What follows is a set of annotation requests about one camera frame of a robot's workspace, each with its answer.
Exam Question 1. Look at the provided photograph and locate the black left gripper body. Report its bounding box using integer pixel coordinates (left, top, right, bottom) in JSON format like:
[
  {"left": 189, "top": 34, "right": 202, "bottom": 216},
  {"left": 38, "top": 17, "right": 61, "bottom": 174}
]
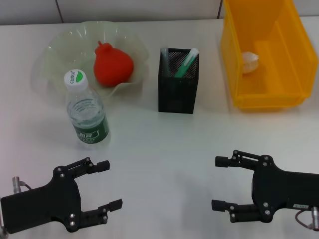
[{"left": 0, "top": 166, "right": 83, "bottom": 235}]

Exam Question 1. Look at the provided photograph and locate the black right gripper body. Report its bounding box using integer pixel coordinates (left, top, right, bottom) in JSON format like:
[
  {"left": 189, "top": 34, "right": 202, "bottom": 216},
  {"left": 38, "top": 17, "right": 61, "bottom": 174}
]
[{"left": 251, "top": 155, "right": 319, "bottom": 223}]

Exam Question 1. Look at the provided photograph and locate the clear water bottle green label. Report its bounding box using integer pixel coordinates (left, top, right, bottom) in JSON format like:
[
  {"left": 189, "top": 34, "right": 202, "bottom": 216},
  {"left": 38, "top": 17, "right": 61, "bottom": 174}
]
[{"left": 63, "top": 69, "right": 110, "bottom": 146}]

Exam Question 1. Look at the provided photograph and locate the white paper ball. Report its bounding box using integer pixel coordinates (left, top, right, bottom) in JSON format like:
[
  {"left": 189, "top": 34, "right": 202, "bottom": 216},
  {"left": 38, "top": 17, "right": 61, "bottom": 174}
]
[{"left": 241, "top": 51, "right": 260, "bottom": 74}]

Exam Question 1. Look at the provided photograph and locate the red knitted toy fruit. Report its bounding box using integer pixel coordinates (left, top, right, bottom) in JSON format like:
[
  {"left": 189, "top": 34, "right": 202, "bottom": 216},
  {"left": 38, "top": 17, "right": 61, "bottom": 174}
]
[{"left": 93, "top": 40, "right": 135, "bottom": 87}]

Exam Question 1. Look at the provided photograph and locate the green pen white cap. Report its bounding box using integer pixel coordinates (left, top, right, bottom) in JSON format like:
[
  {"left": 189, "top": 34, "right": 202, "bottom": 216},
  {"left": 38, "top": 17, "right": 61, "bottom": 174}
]
[{"left": 173, "top": 47, "right": 200, "bottom": 78}]

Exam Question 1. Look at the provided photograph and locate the grey pen clear cap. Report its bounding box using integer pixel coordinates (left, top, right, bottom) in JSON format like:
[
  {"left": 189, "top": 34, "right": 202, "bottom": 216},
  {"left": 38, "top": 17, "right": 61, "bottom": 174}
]
[{"left": 160, "top": 48, "right": 172, "bottom": 78}]

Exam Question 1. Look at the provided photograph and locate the black mesh pen holder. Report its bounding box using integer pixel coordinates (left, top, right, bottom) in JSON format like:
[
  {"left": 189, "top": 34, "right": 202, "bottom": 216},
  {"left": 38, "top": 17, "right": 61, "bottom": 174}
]
[{"left": 158, "top": 47, "right": 200, "bottom": 115}]

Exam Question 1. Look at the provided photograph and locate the green translucent fruit plate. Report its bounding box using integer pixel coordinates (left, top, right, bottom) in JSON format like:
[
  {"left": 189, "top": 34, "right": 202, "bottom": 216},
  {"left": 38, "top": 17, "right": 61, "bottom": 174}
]
[{"left": 41, "top": 20, "right": 150, "bottom": 101}]

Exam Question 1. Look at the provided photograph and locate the yellow plastic storage bin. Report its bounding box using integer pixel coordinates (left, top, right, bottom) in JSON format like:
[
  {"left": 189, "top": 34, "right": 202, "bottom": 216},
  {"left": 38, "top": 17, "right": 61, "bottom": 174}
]
[{"left": 220, "top": 0, "right": 319, "bottom": 111}]

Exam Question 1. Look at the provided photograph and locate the left gripper cable silver plug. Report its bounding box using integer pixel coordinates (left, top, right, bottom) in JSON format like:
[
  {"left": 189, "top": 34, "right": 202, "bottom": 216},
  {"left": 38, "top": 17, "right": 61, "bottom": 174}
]
[{"left": 11, "top": 176, "right": 32, "bottom": 194}]

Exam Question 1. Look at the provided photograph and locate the gripper cable silver plug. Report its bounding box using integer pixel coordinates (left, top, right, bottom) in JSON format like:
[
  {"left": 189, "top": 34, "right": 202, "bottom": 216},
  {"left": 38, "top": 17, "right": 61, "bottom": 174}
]
[
  {"left": 11, "top": 176, "right": 32, "bottom": 194},
  {"left": 295, "top": 206, "right": 319, "bottom": 231}
]

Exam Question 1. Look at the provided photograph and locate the right gripper cable silver plug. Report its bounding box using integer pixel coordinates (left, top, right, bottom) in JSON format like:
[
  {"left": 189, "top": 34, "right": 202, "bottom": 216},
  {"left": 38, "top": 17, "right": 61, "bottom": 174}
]
[{"left": 295, "top": 206, "right": 319, "bottom": 231}]

